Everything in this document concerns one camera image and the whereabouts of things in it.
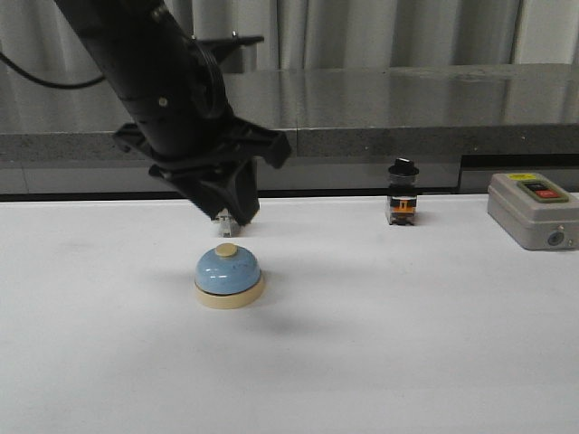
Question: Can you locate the blue desk call bell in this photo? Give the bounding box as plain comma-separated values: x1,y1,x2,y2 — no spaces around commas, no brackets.
195,243,265,309

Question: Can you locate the grey pleated curtain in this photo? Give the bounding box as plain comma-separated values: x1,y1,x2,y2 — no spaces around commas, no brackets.
0,0,579,87

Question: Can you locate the grey start stop switch box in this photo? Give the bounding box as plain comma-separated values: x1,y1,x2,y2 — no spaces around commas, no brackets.
488,173,578,250

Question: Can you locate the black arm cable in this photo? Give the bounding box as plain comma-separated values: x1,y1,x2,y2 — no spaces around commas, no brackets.
0,50,108,89

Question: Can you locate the black selector knob switch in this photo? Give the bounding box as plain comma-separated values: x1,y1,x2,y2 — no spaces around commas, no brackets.
385,157,420,225

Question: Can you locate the green white push button switch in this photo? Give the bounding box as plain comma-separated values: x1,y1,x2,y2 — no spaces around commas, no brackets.
212,208,244,238

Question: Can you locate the dark grey stone counter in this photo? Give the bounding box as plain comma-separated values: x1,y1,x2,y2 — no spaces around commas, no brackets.
1,64,578,200

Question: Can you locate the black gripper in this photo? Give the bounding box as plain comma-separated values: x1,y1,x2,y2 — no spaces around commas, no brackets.
113,117,291,225

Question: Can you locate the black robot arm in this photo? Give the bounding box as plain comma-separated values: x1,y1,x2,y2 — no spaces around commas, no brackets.
57,1,291,226

